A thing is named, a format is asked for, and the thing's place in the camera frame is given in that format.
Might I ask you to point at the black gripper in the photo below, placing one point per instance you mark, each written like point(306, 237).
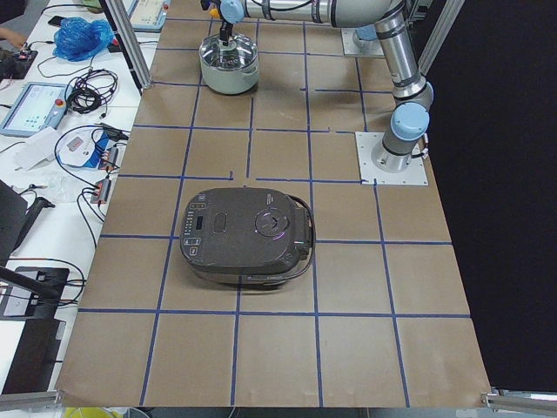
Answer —
point(224, 31)

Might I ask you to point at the glass pot lid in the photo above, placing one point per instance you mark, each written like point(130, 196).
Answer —
point(238, 54)

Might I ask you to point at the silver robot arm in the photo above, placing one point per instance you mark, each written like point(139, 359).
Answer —
point(413, 95)

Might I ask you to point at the pale green electric pot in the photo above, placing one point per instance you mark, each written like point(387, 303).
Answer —
point(231, 82)

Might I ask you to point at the teach pendant tablet far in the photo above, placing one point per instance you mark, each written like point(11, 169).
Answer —
point(148, 15)

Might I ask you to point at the teach pendant tablet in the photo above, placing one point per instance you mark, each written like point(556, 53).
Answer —
point(148, 15)
point(38, 106)

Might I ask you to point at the blue plastic bag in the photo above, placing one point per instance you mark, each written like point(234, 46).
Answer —
point(77, 39)

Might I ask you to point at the teach pendant tablet near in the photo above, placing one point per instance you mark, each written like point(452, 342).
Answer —
point(38, 106)

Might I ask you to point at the black rice cooker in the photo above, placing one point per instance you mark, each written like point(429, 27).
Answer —
point(248, 236)

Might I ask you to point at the white paper box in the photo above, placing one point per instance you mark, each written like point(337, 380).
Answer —
point(39, 147)

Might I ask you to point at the aluminium frame post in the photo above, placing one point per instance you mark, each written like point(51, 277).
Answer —
point(116, 15)

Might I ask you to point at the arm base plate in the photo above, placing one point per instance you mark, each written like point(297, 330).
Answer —
point(377, 166)
point(361, 42)

